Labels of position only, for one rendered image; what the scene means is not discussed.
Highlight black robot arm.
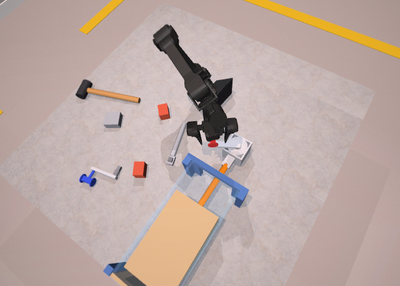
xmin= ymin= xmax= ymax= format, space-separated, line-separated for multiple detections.
xmin=153 ymin=24 xmax=227 ymax=142

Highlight black rubber mallet with wooden handle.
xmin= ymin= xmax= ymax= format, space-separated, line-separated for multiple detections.
xmin=76 ymin=79 xmax=141 ymax=103

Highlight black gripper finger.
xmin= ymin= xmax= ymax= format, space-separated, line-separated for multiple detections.
xmin=224 ymin=127 xmax=234 ymax=143
xmin=192 ymin=131 xmax=203 ymax=145

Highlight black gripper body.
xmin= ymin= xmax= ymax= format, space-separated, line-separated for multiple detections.
xmin=186 ymin=113 xmax=238 ymax=136

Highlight red-orange cube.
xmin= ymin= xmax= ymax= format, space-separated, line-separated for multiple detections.
xmin=132 ymin=162 xmax=147 ymax=178
xmin=157 ymin=103 xmax=170 ymax=120

